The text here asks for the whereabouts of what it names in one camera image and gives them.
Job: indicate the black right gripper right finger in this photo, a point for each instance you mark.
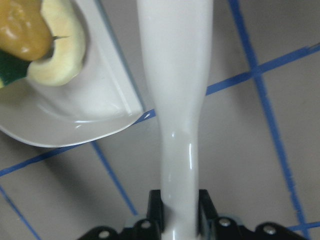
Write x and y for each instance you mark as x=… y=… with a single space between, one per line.
x=207 y=215

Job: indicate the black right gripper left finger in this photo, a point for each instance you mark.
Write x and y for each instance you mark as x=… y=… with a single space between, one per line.
x=155 y=209

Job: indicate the white plastic dustpan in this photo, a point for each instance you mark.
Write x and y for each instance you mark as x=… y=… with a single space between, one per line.
x=100 y=101

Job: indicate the white hand brush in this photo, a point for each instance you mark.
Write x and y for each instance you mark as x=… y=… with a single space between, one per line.
x=176 y=45

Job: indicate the yellow green sponge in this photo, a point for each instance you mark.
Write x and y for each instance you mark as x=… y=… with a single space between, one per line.
x=11 y=68

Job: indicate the yellow potato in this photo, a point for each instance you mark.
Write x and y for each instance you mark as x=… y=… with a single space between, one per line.
x=23 y=31

